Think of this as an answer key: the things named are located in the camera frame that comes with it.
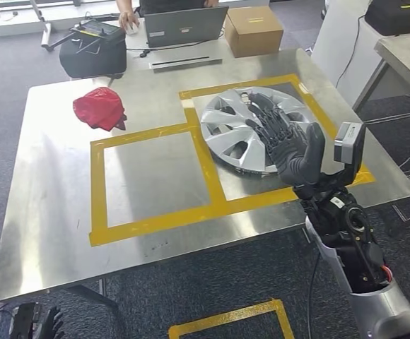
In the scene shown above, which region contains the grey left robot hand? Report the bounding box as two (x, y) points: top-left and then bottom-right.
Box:
(37, 306), (65, 339)

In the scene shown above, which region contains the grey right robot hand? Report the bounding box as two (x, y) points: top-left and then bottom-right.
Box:
(244, 91), (327, 187)

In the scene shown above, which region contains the grey plastic wheel hubcap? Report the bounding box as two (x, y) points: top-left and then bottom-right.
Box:
(200, 86), (317, 178)

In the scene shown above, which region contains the steel top workbench table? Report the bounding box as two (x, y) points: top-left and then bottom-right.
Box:
(352, 32), (410, 126)
(0, 48), (410, 311)

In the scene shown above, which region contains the white partition panel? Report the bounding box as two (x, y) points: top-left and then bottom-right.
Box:
(311, 0), (386, 109)

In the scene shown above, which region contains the brown cardboard box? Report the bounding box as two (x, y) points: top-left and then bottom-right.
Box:
(224, 5), (284, 59)

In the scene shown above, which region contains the grey metal bar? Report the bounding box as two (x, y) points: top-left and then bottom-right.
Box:
(149, 55), (223, 73)

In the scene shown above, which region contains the grey laptop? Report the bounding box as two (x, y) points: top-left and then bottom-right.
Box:
(144, 5), (229, 49)

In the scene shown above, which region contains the black carrying case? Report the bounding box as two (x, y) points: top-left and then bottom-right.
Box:
(365, 0), (410, 37)

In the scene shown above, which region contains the red crumpled cloth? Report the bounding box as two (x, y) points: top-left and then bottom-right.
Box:
(73, 86), (128, 132)

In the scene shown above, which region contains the person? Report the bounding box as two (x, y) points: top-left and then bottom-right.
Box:
(115, 0), (220, 31)

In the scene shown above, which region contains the black equipment bag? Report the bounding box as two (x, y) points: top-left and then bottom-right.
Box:
(59, 19), (127, 79)

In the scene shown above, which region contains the black remote controller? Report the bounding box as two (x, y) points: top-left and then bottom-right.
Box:
(71, 18), (125, 40)

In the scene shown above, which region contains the white metal stand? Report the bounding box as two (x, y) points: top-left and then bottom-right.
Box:
(30, 0), (55, 51)

